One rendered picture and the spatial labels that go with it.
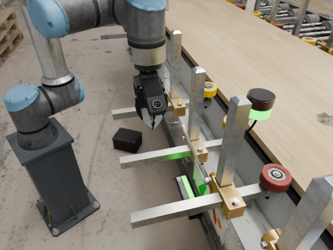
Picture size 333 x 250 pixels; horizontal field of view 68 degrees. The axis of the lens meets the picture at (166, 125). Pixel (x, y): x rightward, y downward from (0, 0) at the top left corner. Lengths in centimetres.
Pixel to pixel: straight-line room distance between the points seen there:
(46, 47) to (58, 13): 63
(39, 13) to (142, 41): 21
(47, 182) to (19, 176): 72
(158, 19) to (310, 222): 46
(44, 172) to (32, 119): 30
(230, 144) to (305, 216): 24
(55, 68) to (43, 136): 33
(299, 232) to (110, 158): 171
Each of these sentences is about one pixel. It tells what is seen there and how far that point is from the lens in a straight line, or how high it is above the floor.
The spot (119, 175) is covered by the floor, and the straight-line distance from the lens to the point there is 191.
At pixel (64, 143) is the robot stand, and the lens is 134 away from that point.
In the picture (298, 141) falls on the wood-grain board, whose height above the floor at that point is 90.
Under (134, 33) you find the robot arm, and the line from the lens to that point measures 58.
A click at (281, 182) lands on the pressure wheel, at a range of 74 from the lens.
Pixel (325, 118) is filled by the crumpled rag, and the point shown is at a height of 92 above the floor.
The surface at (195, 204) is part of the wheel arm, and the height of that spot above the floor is 86.
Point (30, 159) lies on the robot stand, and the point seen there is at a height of 60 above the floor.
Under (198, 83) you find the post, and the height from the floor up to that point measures 106.
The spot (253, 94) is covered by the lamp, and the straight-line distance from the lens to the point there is 58.
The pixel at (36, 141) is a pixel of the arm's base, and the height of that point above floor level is 65.
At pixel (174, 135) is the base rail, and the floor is 70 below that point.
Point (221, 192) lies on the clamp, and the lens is 72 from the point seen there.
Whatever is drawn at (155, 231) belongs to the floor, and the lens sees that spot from 163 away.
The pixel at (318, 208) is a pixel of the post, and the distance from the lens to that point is 42.
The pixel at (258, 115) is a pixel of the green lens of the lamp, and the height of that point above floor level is 112.
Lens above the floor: 144
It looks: 39 degrees down
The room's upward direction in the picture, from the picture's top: straight up
